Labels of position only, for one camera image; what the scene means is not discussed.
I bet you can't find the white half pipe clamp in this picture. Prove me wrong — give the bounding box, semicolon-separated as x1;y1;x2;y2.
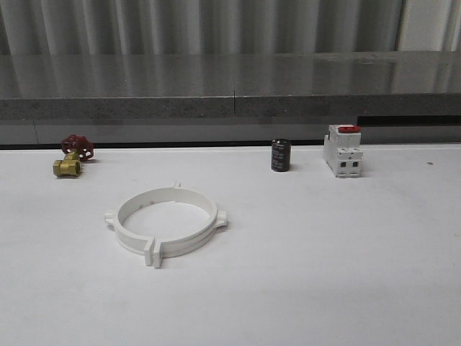
104;183;184;267
149;185;228;268

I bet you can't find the black cylindrical capacitor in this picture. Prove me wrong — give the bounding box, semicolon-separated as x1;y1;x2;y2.
271;138;291;172

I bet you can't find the grey stone ledge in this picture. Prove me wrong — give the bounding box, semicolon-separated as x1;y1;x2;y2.
1;52;460;147

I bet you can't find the brass valve red handwheel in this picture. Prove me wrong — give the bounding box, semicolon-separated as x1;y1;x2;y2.
53;134;94;177

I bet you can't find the white circuit breaker red switch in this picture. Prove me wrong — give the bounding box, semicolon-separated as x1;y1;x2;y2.
323;124;363;178

